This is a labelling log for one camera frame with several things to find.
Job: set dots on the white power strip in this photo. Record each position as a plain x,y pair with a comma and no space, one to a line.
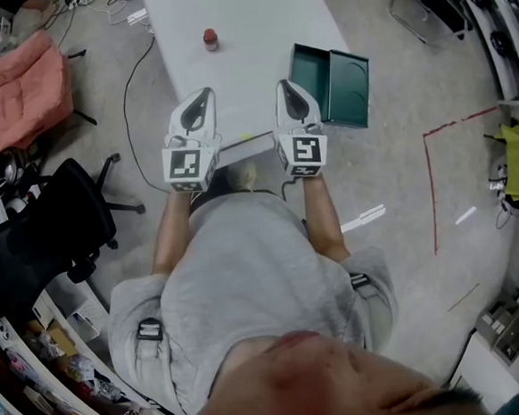
138,17

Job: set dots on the grey storage box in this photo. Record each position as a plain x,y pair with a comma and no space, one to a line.
508,330

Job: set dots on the person's beige shoe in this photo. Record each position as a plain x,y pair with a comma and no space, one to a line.
242,175

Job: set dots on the small bottle with red cap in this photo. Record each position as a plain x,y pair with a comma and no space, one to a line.
211,40

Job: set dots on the person's right forearm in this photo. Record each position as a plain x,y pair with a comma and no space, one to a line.
325,224

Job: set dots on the white shelf with clutter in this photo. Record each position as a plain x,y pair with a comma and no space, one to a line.
54,379

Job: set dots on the person's left forearm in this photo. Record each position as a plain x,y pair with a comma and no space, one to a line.
170,236

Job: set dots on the black office chair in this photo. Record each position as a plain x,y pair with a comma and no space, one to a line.
42,237

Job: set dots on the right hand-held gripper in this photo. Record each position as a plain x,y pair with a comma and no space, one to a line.
302,151

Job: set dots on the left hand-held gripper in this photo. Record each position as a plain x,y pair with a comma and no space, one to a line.
189,163

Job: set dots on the pink quilted blanket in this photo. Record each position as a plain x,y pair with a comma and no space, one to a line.
13,96

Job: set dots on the person's grey sweatshirt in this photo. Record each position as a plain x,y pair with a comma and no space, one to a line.
247,283

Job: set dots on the dark green box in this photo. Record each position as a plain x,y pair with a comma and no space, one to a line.
344,88

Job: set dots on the person's face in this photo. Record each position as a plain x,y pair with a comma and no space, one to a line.
327,385

